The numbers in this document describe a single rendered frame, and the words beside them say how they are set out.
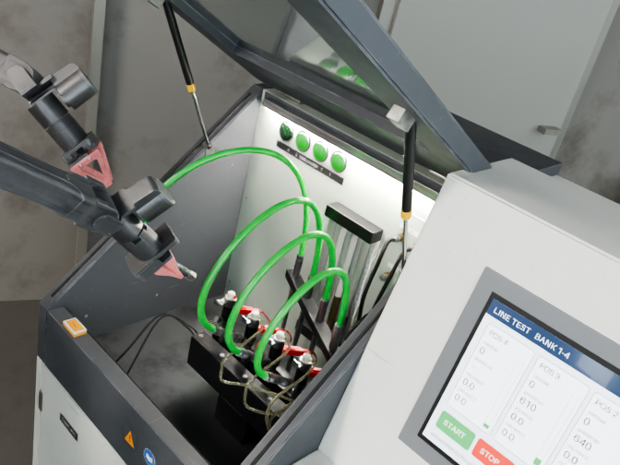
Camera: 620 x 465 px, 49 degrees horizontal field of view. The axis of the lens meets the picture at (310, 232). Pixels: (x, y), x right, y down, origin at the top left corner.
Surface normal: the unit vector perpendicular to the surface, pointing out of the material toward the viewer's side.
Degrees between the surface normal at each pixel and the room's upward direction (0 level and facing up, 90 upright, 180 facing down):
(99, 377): 90
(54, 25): 90
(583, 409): 76
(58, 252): 90
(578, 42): 90
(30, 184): 105
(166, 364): 0
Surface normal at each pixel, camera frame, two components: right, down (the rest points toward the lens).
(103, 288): 0.69, 0.47
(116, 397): -0.69, 0.19
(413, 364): -0.62, -0.02
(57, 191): 0.50, 0.68
